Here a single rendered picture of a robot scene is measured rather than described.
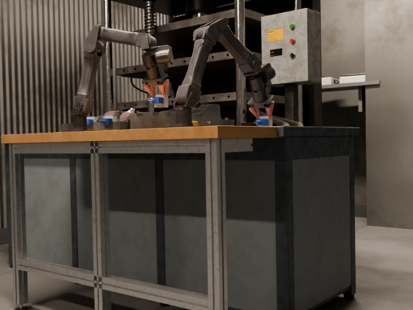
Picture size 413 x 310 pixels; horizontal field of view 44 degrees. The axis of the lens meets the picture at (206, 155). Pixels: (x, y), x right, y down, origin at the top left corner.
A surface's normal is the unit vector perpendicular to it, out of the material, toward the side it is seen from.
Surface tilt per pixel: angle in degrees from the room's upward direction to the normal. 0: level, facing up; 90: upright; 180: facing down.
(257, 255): 90
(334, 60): 90
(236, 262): 90
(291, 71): 90
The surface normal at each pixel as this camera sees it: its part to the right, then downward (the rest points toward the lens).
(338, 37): -0.60, 0.04
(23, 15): 0.80, 0.00
